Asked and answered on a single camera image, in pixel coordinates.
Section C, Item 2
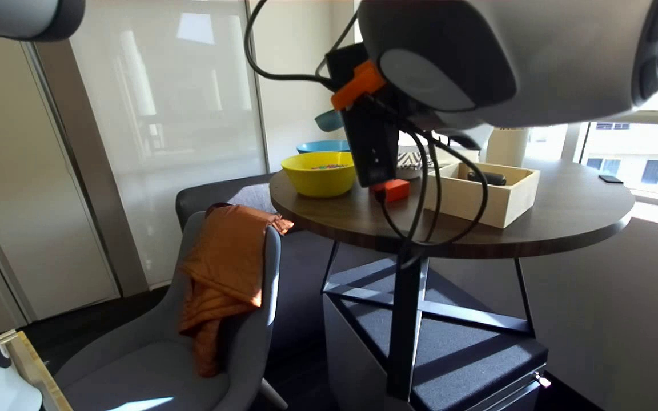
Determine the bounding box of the round dark wooden table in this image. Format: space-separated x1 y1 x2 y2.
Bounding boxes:
268 154 637 403

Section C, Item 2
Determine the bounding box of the metal wire whisk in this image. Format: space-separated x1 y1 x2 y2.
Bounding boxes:
395 145 429 183

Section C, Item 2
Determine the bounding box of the light wooden platform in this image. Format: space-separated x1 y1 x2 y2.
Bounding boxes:
0 327 76 411

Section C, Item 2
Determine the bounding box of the red block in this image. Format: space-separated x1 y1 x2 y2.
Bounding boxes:
372 178 413 206

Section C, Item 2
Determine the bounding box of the orange cable connector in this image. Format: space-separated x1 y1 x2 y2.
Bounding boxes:
329 60 388 114

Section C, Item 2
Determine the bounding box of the light wooden box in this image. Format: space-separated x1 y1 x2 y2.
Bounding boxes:
420 160 545 231

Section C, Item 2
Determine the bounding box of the beige partition post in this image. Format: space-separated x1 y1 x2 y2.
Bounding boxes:
31 36 153 302

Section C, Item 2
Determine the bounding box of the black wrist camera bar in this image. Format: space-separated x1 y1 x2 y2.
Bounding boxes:
322 44 403 190

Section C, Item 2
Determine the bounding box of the flat black object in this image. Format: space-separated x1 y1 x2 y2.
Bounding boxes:
469 168 513 187

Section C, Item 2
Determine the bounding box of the yellow bowl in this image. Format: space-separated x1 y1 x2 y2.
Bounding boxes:
278 147 361 201

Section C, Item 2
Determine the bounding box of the white window rail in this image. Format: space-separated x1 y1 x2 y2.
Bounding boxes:
571 110 658 127

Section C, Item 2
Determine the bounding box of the blue bowl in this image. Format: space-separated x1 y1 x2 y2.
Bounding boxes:
296 137 354 157

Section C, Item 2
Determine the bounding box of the blue plastic spoon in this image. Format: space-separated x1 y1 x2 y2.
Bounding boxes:
313 107 348 135

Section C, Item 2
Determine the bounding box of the orange jacket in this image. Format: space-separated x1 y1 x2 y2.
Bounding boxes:
176 201 298 381

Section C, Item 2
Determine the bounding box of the grey shell chair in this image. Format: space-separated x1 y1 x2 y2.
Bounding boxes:
53 206 291 411

